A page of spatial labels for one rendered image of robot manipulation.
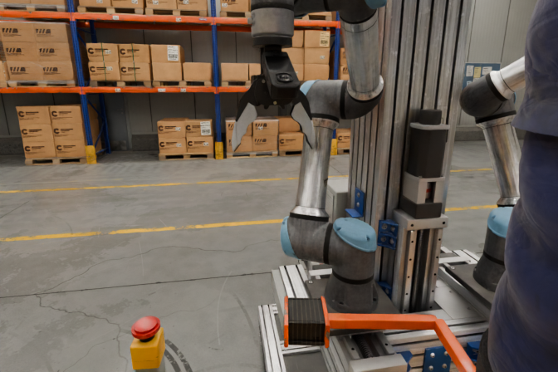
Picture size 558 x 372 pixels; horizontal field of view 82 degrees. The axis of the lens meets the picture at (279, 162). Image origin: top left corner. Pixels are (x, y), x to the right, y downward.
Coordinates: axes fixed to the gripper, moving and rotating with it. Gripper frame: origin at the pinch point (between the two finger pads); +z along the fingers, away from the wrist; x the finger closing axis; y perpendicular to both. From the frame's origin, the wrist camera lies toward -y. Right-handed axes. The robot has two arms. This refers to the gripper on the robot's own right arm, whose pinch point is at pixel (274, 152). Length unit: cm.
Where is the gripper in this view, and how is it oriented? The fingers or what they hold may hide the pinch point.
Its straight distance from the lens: 59.6
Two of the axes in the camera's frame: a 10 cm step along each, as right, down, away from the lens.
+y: -1.6, -2.3, 9.6
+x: -9.9, 0.4, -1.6
